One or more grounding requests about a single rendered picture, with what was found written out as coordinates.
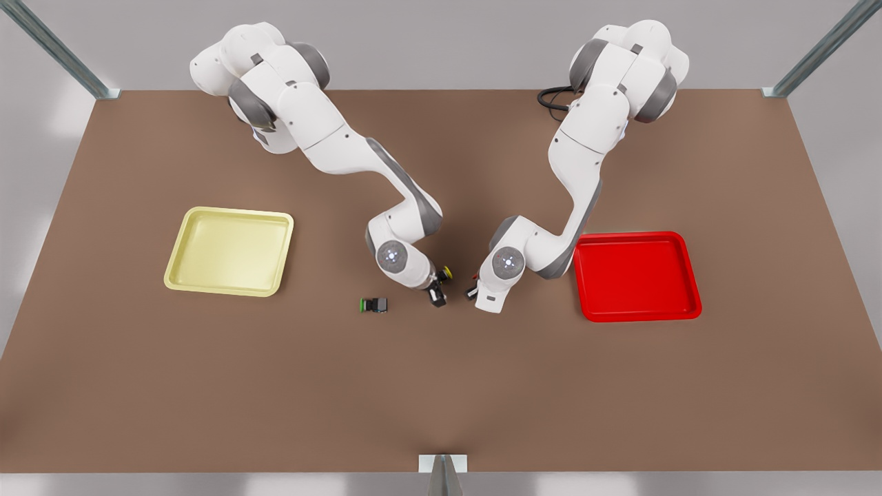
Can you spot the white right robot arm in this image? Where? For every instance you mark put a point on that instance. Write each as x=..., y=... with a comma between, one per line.
x=324, y=131

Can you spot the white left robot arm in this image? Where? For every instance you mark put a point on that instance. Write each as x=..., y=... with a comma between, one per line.
x=586, y=138

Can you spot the red square tray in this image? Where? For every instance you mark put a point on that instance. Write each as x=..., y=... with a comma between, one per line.
x=636, y=276

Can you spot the pale yellow square tray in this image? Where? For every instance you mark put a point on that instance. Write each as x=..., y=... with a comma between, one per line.
x=231, y=251

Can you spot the green push-button switch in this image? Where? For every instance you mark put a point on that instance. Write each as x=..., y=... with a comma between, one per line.
x=373, y=304

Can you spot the silver frame post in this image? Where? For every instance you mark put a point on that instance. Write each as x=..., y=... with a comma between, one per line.
x=58, y=52
x=442, y=474
x=820, y=49

